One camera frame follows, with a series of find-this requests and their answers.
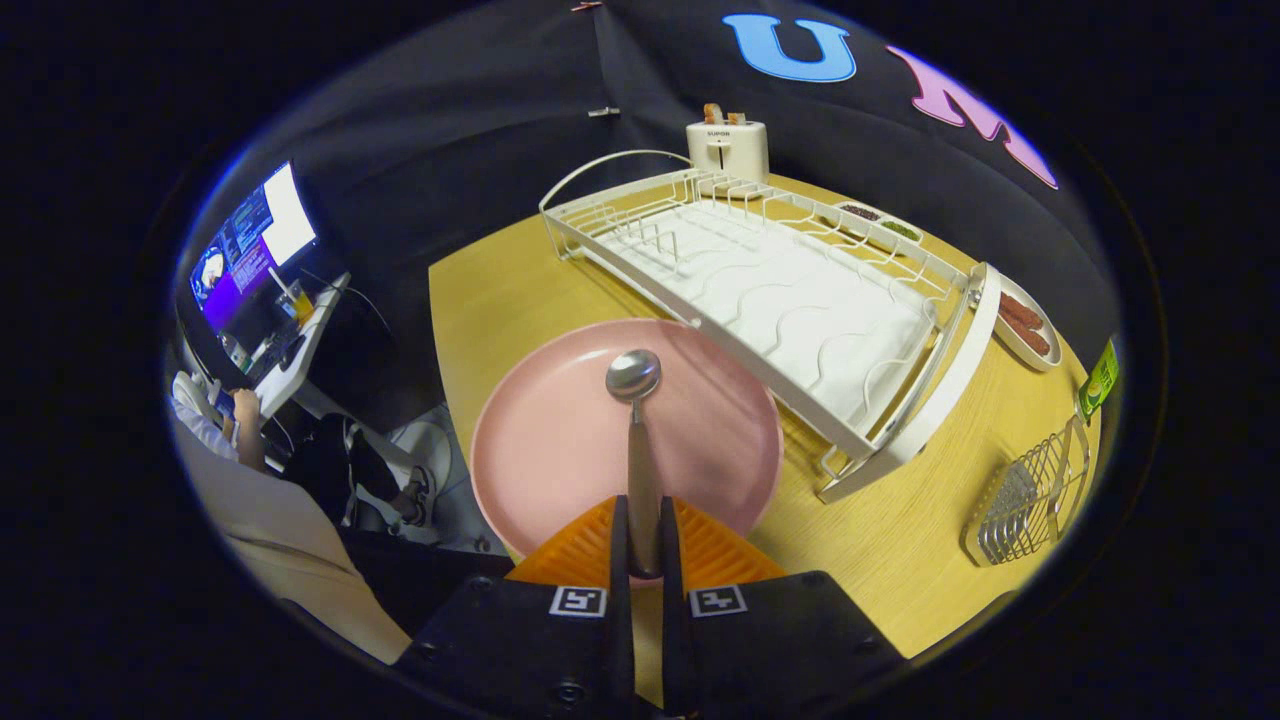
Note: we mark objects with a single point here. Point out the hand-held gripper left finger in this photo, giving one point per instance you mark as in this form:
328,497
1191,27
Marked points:
500,650

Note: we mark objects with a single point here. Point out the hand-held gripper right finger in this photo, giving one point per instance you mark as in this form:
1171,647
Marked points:
780,650

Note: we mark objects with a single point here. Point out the pink plate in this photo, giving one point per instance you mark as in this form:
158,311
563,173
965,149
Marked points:
540,440

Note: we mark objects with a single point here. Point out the small white plate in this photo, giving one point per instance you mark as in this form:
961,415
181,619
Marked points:
1010,345

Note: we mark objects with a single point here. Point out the white divided condiment dish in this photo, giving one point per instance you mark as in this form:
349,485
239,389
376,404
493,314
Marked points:
880,225

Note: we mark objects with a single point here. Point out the beige garment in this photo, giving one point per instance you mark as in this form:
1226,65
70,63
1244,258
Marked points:
290,560

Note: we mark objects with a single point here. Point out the white office desk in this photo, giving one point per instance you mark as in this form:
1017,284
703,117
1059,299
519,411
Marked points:
300,370

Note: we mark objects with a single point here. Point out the drink cup with straw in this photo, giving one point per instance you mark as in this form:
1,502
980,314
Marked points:
302,308

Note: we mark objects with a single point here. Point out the red-brown sausage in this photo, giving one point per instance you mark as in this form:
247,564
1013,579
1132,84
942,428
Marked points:
1030,340
1022,310

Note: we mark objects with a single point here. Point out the green drink bottle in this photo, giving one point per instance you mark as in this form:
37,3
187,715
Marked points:
1098,380

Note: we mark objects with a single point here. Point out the computer monitor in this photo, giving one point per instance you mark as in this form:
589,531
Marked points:
255,250

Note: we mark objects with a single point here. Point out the white toaster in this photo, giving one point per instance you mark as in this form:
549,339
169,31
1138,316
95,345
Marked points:
728,155

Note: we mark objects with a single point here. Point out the black backdrop cloth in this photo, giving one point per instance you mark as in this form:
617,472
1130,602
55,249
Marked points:
480,120

